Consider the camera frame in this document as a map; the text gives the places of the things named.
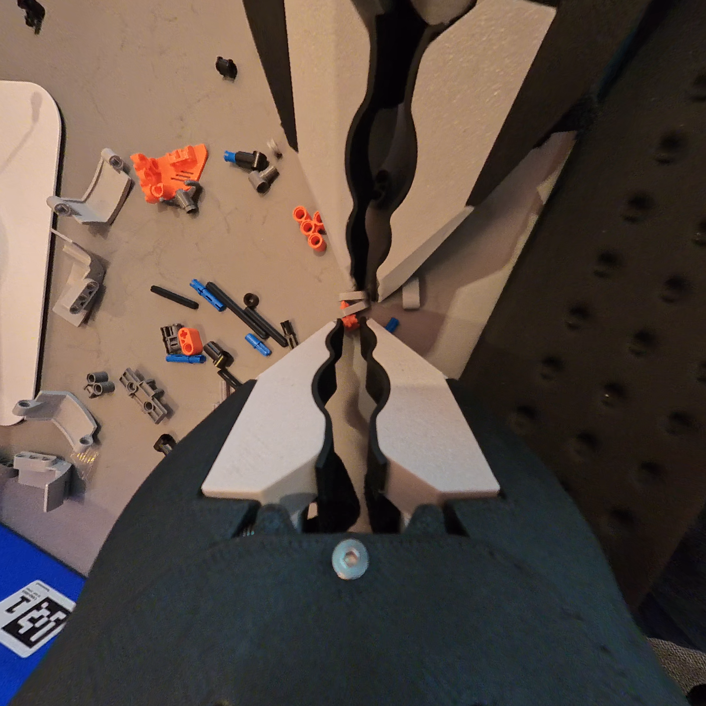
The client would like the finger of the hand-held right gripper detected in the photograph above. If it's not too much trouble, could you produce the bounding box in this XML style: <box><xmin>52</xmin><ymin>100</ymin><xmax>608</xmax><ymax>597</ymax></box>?
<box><xmin>377</xmin><ymin>12</ymin><xmax>558</xmax><ymax>302</ymax></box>
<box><xmin>284</xmin><ymin>0</ymin><xmax>382</xmax><ymax>277</ymax></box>

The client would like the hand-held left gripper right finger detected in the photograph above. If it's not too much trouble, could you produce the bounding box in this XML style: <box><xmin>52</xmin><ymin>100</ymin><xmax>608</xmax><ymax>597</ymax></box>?
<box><xmin>361</xmin><ymin>320</ymin><xmax>501</xmax><ymax>533</ymax></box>

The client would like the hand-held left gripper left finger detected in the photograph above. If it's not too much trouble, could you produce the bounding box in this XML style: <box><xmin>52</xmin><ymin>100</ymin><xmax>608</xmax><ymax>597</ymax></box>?
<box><xmin>201</xmin><ymin>320</ymin><xmax>345</xmax><ymax>533</ymax></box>

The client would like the black connector with blue pin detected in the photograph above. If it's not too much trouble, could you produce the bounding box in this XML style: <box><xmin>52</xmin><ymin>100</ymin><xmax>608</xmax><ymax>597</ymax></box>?
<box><xmin>223</xmin><ymin>149</ymin><xmax>270</xmax><ymax>171</ymax></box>

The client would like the pile of small technic pieces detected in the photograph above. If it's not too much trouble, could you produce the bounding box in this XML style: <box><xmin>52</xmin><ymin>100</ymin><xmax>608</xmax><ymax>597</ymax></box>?
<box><xmin>205</xmin><ymin>281</ymin><xmax>291</xmax><ymax>349</ymax></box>

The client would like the dark grey double cross block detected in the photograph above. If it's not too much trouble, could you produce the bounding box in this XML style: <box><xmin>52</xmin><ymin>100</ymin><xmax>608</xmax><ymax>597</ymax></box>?
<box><xmin>120</xmin><ymin>368</ymin><xmax>170</xmax><ymax>425</ymax></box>

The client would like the orange connector cluster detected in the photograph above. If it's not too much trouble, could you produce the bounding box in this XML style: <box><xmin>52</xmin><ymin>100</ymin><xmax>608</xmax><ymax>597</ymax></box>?
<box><xmin>292</xmin><ymin>205</ymin><xmax>328</xmax><ymax>253</ymax></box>

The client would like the short black axle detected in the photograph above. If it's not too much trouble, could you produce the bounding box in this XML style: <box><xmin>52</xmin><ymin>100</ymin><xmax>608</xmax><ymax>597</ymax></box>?
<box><xmin>150</xmin><ymin>284</ymin><xmax>200</xmax><ymax>311</ymax></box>

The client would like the clear plastic wrapper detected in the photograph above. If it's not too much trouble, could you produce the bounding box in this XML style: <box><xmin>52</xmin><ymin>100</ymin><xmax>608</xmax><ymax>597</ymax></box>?
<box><xmin>69</xmin><ymin>448</ymin><xmax>100</xmax><ymax>481</ymax></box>

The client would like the orange flat panel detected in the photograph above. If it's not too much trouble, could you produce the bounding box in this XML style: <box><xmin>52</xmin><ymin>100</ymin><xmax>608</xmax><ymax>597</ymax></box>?
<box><xmin>129</xmin><ymin>143</ymin><xmax>210</xmax><ymax>205</ymax></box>

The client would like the black dimpled pad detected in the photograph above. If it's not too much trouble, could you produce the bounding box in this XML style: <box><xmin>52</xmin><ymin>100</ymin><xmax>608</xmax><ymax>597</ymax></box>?
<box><xmin>458</xmin><ymin>0</ymin><xmax>706</xmax><ymax>635</ymax></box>

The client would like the light grey curved panel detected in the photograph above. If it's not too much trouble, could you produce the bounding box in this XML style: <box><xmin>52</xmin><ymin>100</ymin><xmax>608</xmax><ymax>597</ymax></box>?
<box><xmin>47</xmin><ymin>148</ymin><xmax>135</xmax><ymax>226</ymax></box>
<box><xmin>14</xmin><ymin>390</ymin><xmax>100</xmax><ymax>448</ymax></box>

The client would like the light grey panel with holes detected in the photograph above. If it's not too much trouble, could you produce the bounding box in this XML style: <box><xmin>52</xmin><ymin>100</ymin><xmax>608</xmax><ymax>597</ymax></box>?
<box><xmin>0</xmin><ymin>451</ymin><xmax>74</xmax><ymax>513</ymax></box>

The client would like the light grey boxy panel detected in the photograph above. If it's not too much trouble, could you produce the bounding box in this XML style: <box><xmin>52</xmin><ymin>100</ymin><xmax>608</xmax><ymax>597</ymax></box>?
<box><xmin>52</xmin><ymin>237</ymin><xmax>107</xmax><ymax>327</ymax></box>

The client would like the blue storage bin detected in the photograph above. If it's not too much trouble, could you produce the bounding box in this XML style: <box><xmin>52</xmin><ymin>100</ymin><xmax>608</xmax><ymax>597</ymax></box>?
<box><xmin>0</xmin><ymin>521</ymin><xmax>89</xmax><ymax>706</ymax></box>

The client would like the white book stand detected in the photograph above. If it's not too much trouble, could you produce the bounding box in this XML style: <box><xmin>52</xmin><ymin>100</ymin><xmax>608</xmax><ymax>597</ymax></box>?
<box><xmin>0</xmin><ymin>80</ymin><xmax>64</xmax><ymax>427</ymax></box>

